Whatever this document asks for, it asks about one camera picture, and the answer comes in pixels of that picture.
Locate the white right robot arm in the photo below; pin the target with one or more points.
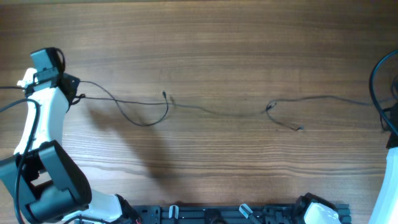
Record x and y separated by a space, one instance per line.
311 209

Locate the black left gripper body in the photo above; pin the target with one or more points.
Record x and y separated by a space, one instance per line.
74 81

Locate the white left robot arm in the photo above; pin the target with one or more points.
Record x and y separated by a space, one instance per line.
43 180

